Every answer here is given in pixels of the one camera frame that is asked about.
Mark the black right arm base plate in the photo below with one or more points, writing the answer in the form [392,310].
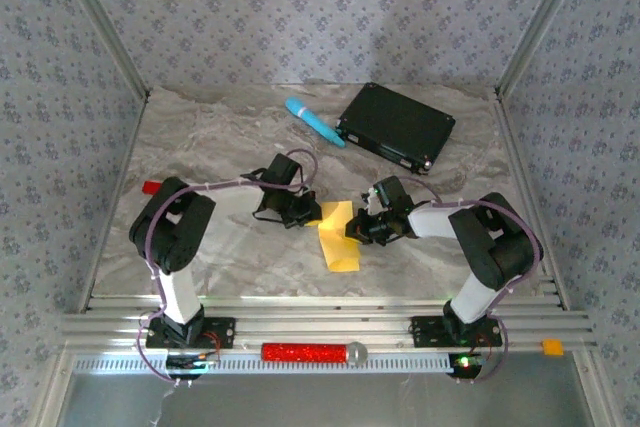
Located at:
[425,332]

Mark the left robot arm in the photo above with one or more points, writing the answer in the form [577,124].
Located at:
[180,292]

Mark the aluminium side rail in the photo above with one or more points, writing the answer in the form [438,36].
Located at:
[131,147]
[517,147]

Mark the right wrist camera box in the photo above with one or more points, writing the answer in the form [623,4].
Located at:
[372,202]

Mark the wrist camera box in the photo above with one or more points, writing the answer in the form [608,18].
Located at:
[301,190]
[372,202]

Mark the blue marker pen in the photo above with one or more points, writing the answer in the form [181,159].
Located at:
[315,122]

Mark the black receiver box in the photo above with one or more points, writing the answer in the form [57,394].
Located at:
[395,122]

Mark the aluminium frame post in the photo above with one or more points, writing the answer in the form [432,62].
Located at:
[103,22]
[540,22]

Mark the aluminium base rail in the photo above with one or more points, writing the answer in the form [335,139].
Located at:
[325,319]

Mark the small red block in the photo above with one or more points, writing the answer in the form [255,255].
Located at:
[150,187]

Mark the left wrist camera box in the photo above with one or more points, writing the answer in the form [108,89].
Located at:
[301,190]

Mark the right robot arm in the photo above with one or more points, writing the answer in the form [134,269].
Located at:
[470,297]

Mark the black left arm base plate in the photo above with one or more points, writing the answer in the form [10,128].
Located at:
[225,332]

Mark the yellow square paper sheet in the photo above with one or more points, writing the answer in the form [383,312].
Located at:
[340,252]

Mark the small orange block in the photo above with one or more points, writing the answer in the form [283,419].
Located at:
[552,347]

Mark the red glitter microphone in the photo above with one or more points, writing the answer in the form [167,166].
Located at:
[300,352]

